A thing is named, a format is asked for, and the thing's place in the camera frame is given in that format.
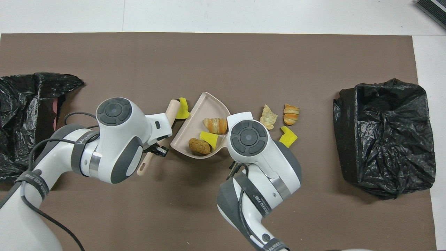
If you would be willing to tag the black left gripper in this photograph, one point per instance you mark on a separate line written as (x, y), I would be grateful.
(150, 147)

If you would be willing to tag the brown bread roll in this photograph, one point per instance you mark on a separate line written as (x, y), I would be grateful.
(199, 146)

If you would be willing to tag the beige hand brush black bristles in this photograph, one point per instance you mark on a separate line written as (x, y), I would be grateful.
(171, 109)

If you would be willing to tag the yellow sponge with green side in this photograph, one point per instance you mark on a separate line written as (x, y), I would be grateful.
(182, 109)

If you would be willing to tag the curved yellow sponge piece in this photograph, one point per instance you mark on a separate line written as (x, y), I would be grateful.
(209, 138)

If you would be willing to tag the beige plastic dustpan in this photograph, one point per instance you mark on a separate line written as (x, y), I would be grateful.
(198, 111)

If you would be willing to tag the large striped croissant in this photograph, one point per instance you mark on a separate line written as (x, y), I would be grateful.
(215, 125)

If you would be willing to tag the pale pastry piece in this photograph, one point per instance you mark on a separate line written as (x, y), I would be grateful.
(268, 118)

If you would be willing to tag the notched yellow sponge piece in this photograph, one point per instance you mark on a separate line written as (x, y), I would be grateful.
(288, 137)

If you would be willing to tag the small striped croissant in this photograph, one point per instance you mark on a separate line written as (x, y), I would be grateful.
(291, 115)

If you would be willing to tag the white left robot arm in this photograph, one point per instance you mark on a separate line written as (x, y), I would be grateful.
(115, 146)

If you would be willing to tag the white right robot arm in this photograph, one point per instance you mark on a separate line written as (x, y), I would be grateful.
(258, 153)

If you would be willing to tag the black bag lined pink bin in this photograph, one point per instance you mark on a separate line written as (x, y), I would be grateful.
(21, 104)

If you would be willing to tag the brown table mat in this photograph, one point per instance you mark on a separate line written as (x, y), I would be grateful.
(209, 59)

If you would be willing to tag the dark ribbed panel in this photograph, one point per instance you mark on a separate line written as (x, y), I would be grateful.
(435, 10)

